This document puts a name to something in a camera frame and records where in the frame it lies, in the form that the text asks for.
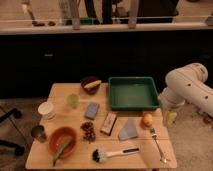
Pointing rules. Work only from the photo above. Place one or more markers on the white dish brush black bristles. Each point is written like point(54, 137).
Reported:
point(100, 155)

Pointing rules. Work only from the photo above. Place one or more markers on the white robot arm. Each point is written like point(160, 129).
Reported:
point(186, 84)

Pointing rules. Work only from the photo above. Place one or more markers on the green plastic tray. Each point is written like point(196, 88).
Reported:
point(132, 94)

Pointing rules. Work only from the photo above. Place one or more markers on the yellow corn cob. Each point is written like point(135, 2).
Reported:
point(92, 84)

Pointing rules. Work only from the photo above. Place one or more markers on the dark brown bowl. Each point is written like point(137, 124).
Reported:
point(87, 80)

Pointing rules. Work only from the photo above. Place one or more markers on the blue sponge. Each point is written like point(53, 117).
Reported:
point(91, 110)

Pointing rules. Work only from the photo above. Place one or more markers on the brown wooden block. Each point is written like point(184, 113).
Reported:
point(108, 124)

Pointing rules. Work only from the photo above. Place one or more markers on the green translucent cup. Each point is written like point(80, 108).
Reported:
point(73, 101)

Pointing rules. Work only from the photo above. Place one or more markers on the folded blue cloth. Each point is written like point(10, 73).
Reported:
point(128, 131)

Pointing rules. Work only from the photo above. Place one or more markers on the wooden table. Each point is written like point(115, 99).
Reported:
point(129, 146)

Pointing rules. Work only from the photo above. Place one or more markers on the brown grape bunch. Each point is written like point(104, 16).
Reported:
point(89, 133)

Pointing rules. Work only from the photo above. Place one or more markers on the orange fruit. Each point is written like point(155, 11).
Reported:
point(147, 120)

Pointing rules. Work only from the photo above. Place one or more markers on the silver fork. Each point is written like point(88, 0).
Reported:
point(163, 159)

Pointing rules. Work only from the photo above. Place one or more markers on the white lidded cup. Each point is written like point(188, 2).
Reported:
point(46, 110)

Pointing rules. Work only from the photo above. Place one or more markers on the orange bowl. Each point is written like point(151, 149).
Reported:
point(59, 137)

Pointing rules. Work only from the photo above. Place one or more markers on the green pea pod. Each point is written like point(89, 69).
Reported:
point(60, 151)

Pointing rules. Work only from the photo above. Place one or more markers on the metal cup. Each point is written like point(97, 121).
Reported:
point(38, 133)

